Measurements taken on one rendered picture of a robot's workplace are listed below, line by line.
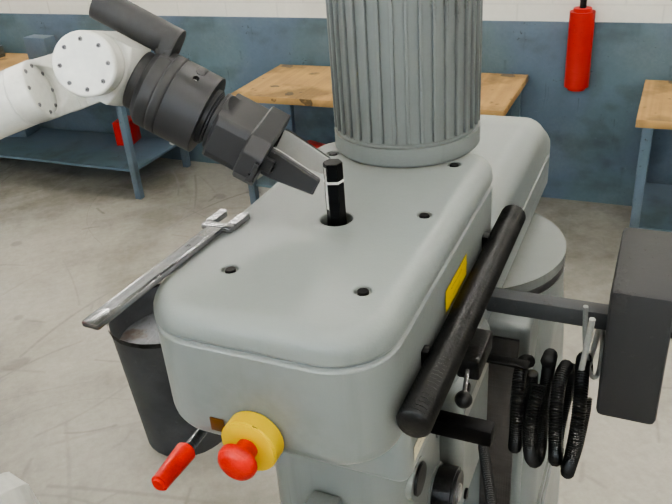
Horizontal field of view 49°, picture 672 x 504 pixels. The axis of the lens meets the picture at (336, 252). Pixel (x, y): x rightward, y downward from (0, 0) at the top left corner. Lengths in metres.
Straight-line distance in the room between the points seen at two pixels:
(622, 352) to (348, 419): 0.50
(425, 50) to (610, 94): 4.22
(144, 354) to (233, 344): 2.33
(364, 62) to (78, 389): 3.19
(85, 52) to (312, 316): 0.35
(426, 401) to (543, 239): 0.84
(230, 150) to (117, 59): 0.14
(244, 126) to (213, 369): 0.25
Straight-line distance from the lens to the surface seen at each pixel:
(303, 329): 0.66
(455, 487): 1.08
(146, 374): 3.09
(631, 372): 1.10
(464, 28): 0.95
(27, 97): 0.85
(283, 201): 0.89
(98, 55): 0.79
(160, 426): 3.28
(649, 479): 3.28
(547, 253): 1.45
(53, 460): 3.58
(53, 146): 6.68
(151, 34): 0.82
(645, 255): 1.13
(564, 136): 5.22
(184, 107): 0.79
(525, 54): 5.10
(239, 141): 0.78
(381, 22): 0.91
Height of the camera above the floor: 2.26
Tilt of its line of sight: 29 degrees down
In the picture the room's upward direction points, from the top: 5 degrees counter-clockwise
